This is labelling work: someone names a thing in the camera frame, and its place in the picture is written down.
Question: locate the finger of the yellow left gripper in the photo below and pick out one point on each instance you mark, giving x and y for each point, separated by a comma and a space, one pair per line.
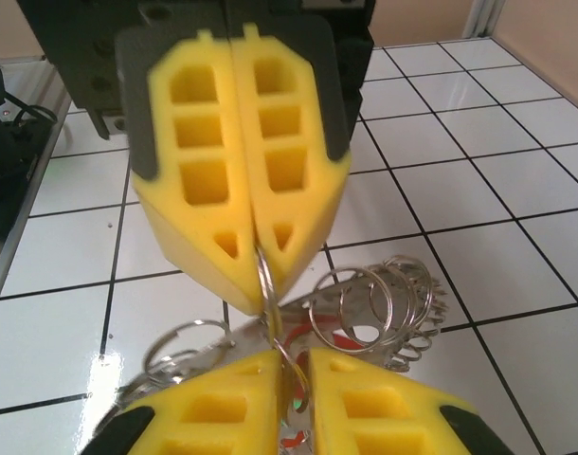
170, 223
312, 204

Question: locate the aluminium corner post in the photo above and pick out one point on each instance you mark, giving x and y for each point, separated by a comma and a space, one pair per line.
483, 19

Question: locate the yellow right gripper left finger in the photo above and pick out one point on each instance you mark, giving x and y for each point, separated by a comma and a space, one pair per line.
175, 403

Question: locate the red key tag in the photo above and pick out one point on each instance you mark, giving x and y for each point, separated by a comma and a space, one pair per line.
338, 337

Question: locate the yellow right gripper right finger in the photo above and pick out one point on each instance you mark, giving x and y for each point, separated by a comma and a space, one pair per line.
412, 407

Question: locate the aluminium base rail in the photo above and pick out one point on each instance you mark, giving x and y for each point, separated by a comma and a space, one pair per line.
38, 166

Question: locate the large metal disc keyring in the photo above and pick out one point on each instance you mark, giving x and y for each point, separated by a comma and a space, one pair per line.
360, 303

